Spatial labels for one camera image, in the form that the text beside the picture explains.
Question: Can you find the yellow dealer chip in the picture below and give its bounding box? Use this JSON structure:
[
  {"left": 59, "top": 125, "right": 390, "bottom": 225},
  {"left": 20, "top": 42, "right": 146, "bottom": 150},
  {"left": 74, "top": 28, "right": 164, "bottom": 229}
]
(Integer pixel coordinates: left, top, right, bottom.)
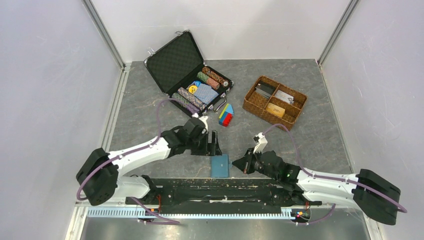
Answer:
[{"left": 187, "top": 85, "right": 198, "bottom": 94}]

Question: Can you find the dark card stack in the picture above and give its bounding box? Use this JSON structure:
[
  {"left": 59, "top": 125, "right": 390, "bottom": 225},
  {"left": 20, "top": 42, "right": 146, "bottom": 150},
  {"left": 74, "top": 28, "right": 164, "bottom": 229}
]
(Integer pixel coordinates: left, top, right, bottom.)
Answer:
[{"left": 255, "top": 81, "right": 276, "bottom": 99}]

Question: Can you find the blue card holder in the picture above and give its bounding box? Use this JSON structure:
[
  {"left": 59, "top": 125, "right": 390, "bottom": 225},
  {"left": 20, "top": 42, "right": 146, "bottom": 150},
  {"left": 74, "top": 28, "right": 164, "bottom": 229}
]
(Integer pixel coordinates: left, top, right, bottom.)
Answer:
[{"left": 210, "top": 154, "right": 230, "bottom": 179}]

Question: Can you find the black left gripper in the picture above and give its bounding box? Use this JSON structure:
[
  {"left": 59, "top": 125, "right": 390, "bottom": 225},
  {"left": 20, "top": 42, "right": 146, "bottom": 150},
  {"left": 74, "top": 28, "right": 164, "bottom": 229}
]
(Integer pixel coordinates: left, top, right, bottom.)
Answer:
[{"left": 186, "top": 130, "right": 222, "bottom": 156}]

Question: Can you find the blue playing card deck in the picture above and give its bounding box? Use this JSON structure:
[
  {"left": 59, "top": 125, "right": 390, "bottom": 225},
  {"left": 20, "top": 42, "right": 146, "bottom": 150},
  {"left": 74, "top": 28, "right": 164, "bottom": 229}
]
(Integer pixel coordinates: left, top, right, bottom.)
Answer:
[{"left": 193, "top": 83, "right": 219, "bottom": 105}]

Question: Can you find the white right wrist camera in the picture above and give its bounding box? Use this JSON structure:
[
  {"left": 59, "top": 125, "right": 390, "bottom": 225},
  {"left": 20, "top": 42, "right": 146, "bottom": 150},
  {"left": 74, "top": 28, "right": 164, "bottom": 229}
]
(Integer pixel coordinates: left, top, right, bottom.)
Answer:
[{"left": 253, "top": 132, "right": 268, "bottom": 154}]

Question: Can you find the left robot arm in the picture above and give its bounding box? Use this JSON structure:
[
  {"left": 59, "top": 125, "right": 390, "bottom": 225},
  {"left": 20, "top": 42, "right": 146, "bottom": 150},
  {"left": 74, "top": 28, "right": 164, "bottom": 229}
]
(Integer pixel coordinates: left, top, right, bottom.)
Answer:
[{"left": 75, "top": 116, "right": 223, "bottom": 206}]

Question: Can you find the green purple chip stack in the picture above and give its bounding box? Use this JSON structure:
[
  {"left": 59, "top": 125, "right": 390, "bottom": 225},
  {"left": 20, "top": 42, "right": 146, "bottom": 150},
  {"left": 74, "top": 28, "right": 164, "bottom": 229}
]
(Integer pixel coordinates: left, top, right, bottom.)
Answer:
[{"left": 171, "top": 92, "right": 200, "bottom": 115}]

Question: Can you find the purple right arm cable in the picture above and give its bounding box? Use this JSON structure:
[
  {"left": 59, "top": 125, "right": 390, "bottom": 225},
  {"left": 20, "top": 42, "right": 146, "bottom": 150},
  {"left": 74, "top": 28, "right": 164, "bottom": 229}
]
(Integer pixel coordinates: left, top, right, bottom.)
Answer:
[{"left": 263, "top": 123, "right": 408, "bottom": 214}]

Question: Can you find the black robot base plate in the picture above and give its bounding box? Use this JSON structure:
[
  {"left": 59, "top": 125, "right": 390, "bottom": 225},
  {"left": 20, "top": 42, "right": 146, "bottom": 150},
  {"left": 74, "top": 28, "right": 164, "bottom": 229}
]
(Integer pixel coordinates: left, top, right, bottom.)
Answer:
[{"left": 139, "top": 178, "right": 322, "bottom": 214}]

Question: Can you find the brown orange chip stack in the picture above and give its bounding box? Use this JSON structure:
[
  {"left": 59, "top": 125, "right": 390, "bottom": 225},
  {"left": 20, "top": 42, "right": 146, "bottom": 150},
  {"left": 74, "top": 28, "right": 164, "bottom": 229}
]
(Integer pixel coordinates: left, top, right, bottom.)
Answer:
[{"left": 202, "top": 66, "right": 230, "bottom": 87}]

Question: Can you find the colourful toy brick block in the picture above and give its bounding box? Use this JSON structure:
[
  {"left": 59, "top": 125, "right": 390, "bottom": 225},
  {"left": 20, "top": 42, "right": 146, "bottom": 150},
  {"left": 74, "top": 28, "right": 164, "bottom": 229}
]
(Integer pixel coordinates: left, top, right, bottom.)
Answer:
[{"left": 218, "top": 103, "right": 234, "bottom": 127}]

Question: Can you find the white cable duct rail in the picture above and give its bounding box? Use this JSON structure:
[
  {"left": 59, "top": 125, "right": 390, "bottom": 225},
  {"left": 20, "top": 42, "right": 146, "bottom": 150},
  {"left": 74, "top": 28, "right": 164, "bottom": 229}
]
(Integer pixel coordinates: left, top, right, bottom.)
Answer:
[{"left": 87, "top": 206, "right": 311, "bottom": 221}]

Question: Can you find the gold VIP card stack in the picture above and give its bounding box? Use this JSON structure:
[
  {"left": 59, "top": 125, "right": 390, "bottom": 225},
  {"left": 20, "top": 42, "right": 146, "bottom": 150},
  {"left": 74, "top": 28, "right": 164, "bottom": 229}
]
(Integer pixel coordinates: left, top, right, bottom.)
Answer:
[{"left": 265, "top": 103, "right": 286, "bottom": 118}]

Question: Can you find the white card stack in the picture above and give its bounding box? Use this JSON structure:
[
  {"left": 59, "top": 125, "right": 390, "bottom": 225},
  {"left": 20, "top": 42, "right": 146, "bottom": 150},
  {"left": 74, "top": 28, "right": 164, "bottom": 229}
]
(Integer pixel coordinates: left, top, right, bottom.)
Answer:
[{"left": 274, "top": 90, "right": 294, "bottom": 104}]

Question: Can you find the black poker chip case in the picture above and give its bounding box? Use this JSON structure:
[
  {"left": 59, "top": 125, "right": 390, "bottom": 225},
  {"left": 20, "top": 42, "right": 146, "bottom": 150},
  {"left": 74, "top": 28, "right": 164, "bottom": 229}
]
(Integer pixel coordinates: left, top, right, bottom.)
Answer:
[{"left": 143, "top": 29, "right": 234, "bottom": 116}]

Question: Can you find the green pink chip stack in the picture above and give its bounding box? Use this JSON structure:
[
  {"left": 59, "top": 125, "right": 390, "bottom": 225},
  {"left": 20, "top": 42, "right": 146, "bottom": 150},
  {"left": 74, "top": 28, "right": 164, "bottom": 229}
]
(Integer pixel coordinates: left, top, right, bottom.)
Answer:
[{"left": 197, "top": 71, "right": 220, "bottom": 90}]

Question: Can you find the woven wicker basket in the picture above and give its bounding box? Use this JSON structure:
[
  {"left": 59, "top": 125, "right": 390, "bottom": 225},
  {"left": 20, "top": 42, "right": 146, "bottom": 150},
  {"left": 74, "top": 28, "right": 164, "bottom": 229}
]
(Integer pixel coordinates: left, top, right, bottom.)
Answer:
[{"left": 242, "top": 75, "right": 308, "bottom": 130}]

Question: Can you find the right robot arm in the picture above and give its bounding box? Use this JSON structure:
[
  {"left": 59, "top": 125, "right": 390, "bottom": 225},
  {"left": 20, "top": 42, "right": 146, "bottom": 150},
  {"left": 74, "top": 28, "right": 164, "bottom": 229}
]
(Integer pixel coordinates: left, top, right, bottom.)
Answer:
[{"left": 232, "top": 148, "right": 401, "bottom": 226}]

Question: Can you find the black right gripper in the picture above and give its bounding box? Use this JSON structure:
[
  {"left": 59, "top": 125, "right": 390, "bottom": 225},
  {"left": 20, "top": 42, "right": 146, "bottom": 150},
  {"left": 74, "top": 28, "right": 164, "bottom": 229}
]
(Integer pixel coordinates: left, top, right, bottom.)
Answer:
[{"left": 232, "top": 147, "right": 279, "bottom": 181}]

